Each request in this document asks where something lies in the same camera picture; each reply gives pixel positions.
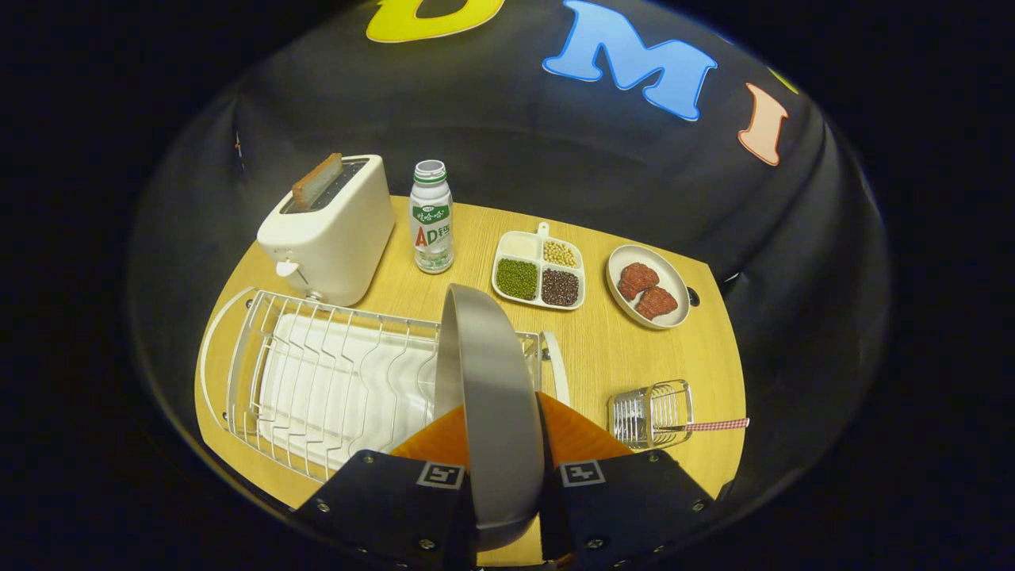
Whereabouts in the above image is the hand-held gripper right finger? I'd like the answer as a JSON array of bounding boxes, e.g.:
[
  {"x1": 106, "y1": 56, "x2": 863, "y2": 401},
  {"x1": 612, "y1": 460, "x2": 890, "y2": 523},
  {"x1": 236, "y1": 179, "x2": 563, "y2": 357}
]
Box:
[{"x1": 538, "y1": 391, "x2": 714, "y2": 568}]

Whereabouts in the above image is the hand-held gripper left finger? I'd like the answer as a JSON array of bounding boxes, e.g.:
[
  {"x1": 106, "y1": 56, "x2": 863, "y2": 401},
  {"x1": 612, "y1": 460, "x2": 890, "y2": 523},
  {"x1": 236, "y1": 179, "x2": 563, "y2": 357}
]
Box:
[{"x1": 293, "y1": 404, "x2": 477, "y2": 571}]

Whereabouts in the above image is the metal wire basket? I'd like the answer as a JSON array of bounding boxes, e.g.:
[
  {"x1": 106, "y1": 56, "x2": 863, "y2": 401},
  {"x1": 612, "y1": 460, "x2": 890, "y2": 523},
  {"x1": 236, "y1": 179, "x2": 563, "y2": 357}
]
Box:
[{"x1": 607, "y1": 379, "x2": 695, "y2": 451}]

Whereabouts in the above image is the spoon with checkered handle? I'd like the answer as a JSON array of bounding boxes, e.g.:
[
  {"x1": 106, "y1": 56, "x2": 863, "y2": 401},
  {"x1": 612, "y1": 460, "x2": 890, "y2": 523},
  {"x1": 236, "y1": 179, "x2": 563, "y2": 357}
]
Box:
[{"x1": 657, "y1": 418, "x2": 750, "y2": 434}]

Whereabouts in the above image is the white wire dish rack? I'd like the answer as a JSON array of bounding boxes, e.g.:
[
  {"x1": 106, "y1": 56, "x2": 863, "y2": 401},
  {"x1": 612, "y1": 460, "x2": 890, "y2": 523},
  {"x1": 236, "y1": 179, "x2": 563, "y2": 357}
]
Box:
[{"x1": 196, "y1": 285, "x2": 570, "y2": 486}]

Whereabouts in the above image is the beige round plate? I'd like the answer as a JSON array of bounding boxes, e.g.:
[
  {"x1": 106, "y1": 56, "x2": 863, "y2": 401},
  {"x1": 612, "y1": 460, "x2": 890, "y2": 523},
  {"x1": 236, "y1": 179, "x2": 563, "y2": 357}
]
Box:
[{"x1": 433, "y1": 283, "x2": 546, "y2": 552}]

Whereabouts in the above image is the beige plate with meat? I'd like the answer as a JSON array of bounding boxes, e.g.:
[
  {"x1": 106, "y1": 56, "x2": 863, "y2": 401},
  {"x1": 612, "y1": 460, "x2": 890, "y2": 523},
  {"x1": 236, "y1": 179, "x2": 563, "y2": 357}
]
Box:
[{"x1": 606, "y1": 244, "x2": 691, "y2": 330}]

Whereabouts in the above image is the red meat piece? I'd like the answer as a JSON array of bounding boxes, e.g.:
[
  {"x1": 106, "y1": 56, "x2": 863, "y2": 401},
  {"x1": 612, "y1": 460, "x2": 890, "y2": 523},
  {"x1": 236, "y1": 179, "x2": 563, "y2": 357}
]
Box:
[
  {"x1": 618, "y1": 263, "x2": 661, "y2": 301},
  {"x1": 634, "y1": 286, "x2": 680, "y2": 321}
]

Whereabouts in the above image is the pile of dark red beans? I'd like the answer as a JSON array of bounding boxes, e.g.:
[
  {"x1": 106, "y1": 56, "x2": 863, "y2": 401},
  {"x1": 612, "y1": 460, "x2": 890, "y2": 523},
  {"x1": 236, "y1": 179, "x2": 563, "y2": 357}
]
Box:
[{"x1": 541, "y1": 269, "x2": 580, "y2": 307}]

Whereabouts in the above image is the pile of green beans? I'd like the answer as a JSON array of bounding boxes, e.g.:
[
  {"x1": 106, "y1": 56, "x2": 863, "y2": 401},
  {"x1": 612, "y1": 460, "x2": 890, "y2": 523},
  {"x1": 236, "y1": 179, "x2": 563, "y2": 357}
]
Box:
[{"x1": 496, "y1": 258, "x2": 540, "y2": 301}]

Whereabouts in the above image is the white toaster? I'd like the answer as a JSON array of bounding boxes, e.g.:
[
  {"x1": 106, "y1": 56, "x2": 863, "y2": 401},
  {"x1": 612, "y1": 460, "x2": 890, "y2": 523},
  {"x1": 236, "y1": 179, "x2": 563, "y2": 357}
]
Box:
[{"x1": 256, "y1": 154, "x2": 396, "y2": 308}]

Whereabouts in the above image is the white divided tray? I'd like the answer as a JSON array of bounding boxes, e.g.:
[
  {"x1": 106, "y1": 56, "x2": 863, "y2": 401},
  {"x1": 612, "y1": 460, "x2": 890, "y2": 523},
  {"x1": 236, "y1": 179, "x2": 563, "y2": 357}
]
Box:
[{"x1": 491, "y1": 222, "x2": 587, "y2": 311}]

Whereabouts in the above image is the white green drink bottle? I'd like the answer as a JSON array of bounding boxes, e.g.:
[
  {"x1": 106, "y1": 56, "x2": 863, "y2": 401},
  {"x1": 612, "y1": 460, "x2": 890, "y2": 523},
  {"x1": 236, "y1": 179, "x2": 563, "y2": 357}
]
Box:
[{"x1": 408, "y1": 159, "x2": 455, "y2": 275}]

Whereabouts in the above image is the brown bread slice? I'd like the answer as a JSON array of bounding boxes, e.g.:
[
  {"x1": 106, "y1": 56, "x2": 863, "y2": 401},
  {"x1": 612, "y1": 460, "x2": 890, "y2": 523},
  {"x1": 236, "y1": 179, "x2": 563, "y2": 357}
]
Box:
[{"x1": 291, "y1": 152, "x2": 344, "y2": 210}]

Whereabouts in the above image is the black backdrop cloth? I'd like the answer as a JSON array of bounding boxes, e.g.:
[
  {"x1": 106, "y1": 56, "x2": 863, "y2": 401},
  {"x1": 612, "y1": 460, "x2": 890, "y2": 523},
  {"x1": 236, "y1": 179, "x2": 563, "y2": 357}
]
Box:
[{"x1": 131, "y1": 0, "x2": 893, "y2": 508}]

